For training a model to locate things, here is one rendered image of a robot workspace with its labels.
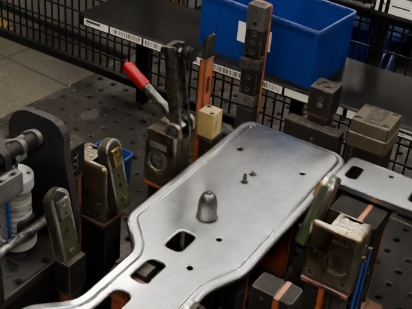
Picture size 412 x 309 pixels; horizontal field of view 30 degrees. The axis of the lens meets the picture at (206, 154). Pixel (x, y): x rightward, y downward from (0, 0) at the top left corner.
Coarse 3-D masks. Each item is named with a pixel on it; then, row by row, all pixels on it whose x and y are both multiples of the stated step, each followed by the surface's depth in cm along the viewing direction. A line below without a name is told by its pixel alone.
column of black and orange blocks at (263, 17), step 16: (256, 0) 155; (256, 16) 153; (256, 32) 155; (256, 48) 157; (240, 64) 160; (256, 64) 158; (240, 80) 163; (256, 80) 161; (240, 96) 164; (256, 96) 163; (240, 112) 166; (256, 112) 166
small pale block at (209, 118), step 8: (208, 104) 144; (200, 112) 142; (208, 112) 142; (216, 112) 142; (200, 120) 143; (208, 120) 142; (216, 120) 143; (200, 128) 144; (208, 128) 143; (216, 128) 144; (200, 136) 145; (208, 136) 144; (216, 136) 145; (200, 144) 146; (208, 144) 145; (200, 152) 147
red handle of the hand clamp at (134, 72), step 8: (128, 64) 137; (128, 72) 137; (136, 72) 137; (136, 80) 137; (144, 80) 137; (144, 88) 137; (152, 88) 138; (152, 96) 137; (160, 96) 138; (160, 104) 137; (168, 112) 137
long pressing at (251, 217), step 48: (240, 144) 146; (288, 144) 147; (192, 192) 131; (240, 192) 133; (288, 192) 134; (144, 240) 120; (240, 240) 122; (96, 288) 109; (144, 288) 111; (192, 288) 111
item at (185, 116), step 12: (168, 48) 129; (180, 48) 130; (192, 48) 129; (168, 60) 130; (180, 60) 132; (192, 60) 129; (168, 72) 131; (180, 72) 134; (168, 84) 133; (180, 84) 135; (168, 96) 134; (180, 96) 135; (180, 108) 136; (180, 120) 135
